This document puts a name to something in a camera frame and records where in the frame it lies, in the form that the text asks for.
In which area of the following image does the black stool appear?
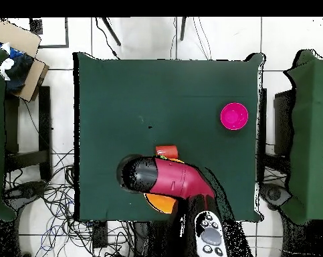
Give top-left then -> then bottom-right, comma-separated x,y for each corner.
4,85 -> 53,183

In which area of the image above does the red cup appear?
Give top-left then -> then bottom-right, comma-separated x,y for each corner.
155,145 -> 180,160

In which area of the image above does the dark green tablecloth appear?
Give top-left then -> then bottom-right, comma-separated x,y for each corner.
72,52 -> 266,224

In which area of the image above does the bundle of clothes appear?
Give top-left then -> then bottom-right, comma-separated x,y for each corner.
0,39 -> 35,93

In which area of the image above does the black tripod leg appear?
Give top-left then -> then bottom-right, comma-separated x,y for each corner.
100,17 -> 122,47
179,17 -> 187,41

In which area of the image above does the black power adapter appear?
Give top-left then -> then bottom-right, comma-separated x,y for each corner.
92,220 -> 109,249

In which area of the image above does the dark grey pedestal foot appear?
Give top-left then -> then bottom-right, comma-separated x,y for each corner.
259,183 -> 293,211
5,180 -> 48,201

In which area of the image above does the cardboard box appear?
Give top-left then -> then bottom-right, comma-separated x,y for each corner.
0,18 -> 50,103

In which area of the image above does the small pink bowl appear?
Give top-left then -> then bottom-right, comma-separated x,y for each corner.
220,102 -> 249,131

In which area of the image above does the large orange bowl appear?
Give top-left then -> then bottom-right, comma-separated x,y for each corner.
144,157 -> 186,214

